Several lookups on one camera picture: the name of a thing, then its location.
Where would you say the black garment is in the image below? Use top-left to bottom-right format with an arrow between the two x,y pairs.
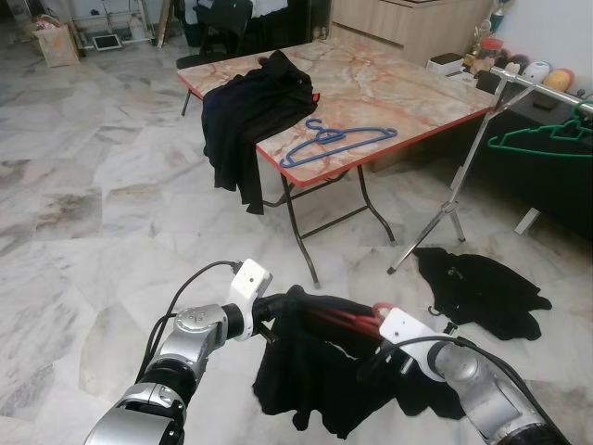
202,51 -> 321,216
252,286 -> 469,439

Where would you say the red plastic hanger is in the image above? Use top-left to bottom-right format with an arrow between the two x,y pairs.
301,301 -> 399,339

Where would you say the black printed T-shirt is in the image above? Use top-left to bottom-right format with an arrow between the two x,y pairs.
410,246 -> 554,342

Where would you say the blue plastic hanger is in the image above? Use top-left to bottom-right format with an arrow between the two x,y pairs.
278,119 -> 399,170

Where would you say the green plastic hanger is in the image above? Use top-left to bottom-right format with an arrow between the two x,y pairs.
486,97 -> 593,160

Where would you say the brown cardboard box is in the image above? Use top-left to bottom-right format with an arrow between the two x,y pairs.
371,139 -> 436,173

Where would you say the marble pattern folding table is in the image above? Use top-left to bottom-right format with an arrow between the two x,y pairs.
176,39 -> 506,284

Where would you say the silver clothes rack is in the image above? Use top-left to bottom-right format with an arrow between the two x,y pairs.
387,65 -> 593,276

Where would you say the black chair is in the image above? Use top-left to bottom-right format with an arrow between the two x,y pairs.
176,0 -> 256,70

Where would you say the black TV cabinet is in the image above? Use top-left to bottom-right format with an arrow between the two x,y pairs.
445,79 -> 593,242

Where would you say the small white box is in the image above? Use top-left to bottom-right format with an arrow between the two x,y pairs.
428,53 -> 464,75

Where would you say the white framed tablet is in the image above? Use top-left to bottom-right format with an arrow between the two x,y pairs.
93,33 -> 123,52

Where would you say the light wooden cabinet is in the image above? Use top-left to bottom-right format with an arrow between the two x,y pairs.
329,0 -> 497,68

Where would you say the brown paper bag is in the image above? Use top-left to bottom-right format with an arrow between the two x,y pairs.
35,20 -> 82,68

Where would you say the white round plush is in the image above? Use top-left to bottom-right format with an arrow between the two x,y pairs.
526,60 -> 550,83

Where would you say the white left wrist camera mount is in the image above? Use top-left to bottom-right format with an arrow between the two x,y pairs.
227,260 -> 276,307

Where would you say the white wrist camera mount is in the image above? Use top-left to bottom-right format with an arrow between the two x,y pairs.
378,308 -> 455,372
227,260 -> 276,307

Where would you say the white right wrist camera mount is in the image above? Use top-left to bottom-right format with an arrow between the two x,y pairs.
378,308 -> 455,372

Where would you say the metal wire shelf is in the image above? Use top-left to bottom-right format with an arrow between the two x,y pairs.
69,0 -> 154,47

